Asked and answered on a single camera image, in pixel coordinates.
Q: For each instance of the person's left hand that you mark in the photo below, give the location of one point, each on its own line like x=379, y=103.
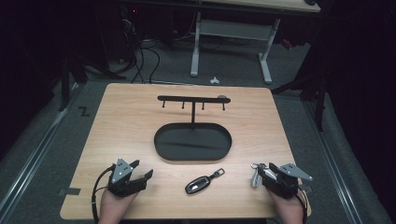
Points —
x=115, y=207

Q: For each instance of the black key rack with tray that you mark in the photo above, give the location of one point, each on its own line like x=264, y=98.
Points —
x=193, y=143

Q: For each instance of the person's right hand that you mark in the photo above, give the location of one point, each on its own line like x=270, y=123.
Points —
x=288, y=210

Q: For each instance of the small white plastic piece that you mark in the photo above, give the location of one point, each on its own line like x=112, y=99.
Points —
x=214, y=81

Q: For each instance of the grey tape strip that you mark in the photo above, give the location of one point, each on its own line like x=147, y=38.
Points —
x=306, y=188
x=71, y=191

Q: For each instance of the white desk with metal frame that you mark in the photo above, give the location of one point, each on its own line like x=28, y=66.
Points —
x=236, y=29

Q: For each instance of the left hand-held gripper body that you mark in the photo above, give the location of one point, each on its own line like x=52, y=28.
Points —
x=120, y=174

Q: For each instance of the metal floor rail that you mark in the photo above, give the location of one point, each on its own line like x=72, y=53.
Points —
x=37, y=149
x=333, y=161

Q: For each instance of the small red object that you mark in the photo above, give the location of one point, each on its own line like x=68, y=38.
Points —
x=287, y=44

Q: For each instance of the black metal stand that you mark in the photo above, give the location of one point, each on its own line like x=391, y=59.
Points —
x=320, y=102
x=64, y=90

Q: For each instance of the black car key fob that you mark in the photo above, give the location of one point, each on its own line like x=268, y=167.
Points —
x=197, y=186

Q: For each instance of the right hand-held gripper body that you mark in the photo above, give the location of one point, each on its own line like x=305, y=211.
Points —
x=285, y=183

